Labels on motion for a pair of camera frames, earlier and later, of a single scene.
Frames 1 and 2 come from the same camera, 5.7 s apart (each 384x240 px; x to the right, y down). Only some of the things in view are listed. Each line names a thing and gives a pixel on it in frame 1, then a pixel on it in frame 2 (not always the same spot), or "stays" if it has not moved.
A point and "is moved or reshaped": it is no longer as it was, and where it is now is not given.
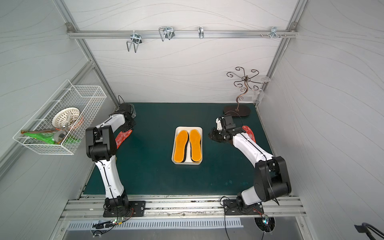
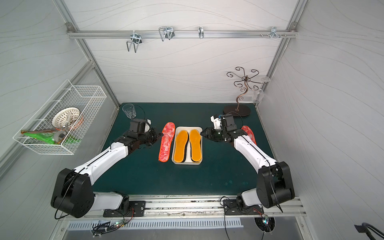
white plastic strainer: (66, 117) stays
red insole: (249, 131) stays
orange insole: (195, 137) stays
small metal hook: (201, 32) stays
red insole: (121, 137) is moved or reshaped
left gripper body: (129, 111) to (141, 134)
